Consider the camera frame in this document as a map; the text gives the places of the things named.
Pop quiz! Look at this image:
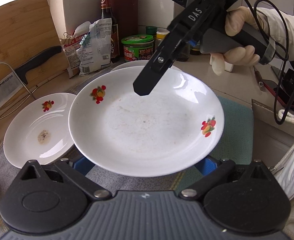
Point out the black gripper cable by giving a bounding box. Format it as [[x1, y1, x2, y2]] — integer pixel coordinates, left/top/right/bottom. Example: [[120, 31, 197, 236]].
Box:
[[241, 0, 294, 126]]

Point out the green cap small jar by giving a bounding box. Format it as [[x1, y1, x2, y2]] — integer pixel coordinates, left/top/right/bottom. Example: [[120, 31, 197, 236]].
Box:
[[145, 26, 157, 36]]

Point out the dark red knife block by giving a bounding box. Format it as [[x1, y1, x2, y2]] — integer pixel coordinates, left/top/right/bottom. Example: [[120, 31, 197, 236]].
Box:
[[101, 0, 138, 40]]

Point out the grey green checked cloth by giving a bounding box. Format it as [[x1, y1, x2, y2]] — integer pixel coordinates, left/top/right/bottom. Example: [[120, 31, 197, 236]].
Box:
[[0, 62, 255, 240]]

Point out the white stained plate back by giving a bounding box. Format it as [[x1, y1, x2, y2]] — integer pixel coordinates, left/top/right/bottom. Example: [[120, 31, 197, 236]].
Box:
[[3, 93, 76, 168]]

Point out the bamboo cutting board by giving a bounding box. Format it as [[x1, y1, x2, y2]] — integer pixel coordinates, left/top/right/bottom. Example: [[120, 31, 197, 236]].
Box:
[[0, 0, 70, 91]]

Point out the large white fruit plate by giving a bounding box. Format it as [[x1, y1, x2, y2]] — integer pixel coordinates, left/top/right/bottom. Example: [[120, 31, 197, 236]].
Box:
[[68, 66, 225, 177]]

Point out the clear red cap bottle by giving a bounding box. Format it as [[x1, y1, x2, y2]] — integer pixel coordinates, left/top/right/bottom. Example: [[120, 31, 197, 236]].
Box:
[[176, 43, 190, 62]]

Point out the red white paper packet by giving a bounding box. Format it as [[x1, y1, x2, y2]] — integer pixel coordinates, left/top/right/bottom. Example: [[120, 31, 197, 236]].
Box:
[[61, 21, 91, 78]]

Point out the yellow lid spice jar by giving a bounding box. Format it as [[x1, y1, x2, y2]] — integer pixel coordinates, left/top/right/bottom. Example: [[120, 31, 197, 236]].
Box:
[[155, 31, 169, 48]]

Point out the dark soy sauce bottle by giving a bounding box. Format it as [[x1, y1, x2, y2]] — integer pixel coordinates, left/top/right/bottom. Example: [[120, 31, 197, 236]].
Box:
[[99, 0, 121, 64]]

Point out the black handled kitchen knife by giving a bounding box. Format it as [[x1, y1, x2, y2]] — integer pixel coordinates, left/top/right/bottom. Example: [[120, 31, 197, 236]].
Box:
[[0, 45, 68, 88]]

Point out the green lid sauce jar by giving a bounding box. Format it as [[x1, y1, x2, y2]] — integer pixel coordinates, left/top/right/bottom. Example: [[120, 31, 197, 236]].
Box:
[[122, 34, 154, 62]]

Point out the white seasoning bag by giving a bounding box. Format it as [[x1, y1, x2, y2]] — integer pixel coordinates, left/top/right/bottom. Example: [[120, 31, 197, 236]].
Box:
[[76, 18, 112, 76]]

